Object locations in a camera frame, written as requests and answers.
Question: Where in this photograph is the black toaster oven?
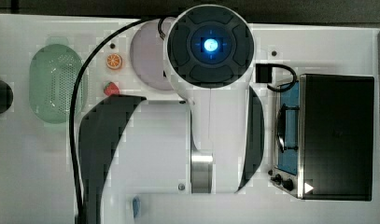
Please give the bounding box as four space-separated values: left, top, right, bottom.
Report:
269 74 374 202

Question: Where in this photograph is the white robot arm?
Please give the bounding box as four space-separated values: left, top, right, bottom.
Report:
78 5 264 224

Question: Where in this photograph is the lavender round plate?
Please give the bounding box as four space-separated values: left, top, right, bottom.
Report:
130 20 173 91

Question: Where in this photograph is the red strawberry toy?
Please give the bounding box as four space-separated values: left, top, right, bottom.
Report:
104 82 120 96

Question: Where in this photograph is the orange slice toy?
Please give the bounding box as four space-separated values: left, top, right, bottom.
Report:
106 53 122 70

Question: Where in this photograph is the blue plastic cup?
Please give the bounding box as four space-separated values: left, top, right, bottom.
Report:
132 197 141 218

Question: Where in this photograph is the green plastic colander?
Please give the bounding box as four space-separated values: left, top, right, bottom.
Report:
29 36 82 126

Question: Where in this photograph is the black round pot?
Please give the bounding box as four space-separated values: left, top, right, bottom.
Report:
0 80 13 114

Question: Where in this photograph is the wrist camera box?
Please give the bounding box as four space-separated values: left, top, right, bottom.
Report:
256 63 273 83

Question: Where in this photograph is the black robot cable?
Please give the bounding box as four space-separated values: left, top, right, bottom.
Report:
68 18 167 224

